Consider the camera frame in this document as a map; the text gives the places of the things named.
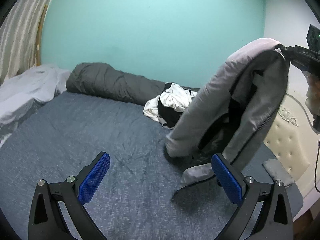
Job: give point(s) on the white crumpled garment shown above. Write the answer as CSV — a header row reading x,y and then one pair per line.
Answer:
x,y
175,97

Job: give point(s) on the light grey bed sheet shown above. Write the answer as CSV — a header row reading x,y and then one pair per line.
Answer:
x,y
24,94

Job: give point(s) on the black garment in pile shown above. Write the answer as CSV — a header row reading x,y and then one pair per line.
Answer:
x,y
167,116

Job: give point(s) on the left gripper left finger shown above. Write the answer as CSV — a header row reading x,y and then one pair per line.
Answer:
x,y
46,220

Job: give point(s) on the person's right hand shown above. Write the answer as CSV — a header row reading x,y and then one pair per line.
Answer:
x,y
313,93

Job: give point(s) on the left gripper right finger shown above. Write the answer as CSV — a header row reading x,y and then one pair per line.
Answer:
x,y
275,217

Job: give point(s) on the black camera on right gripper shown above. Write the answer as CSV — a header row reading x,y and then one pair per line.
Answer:
x,y
313,38

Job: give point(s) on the cream tufted headboard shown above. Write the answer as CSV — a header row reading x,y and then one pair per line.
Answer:
x,y
293,141

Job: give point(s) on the dark grey rolled duvet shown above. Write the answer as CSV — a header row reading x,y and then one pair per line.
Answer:
x,y
102,80

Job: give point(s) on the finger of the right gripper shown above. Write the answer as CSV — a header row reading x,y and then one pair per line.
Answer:
x,y
288,52

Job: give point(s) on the striped beige curtain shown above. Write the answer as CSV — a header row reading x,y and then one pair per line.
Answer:
x,y
18,37

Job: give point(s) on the small grey folded cloth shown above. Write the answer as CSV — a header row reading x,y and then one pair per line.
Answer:
x,y
277,172

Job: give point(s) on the wooden frame strip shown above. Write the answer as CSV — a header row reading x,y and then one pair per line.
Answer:
x,y
39,36

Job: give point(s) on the light grey zip jacket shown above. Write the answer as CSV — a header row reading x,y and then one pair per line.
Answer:
x,y
232,113

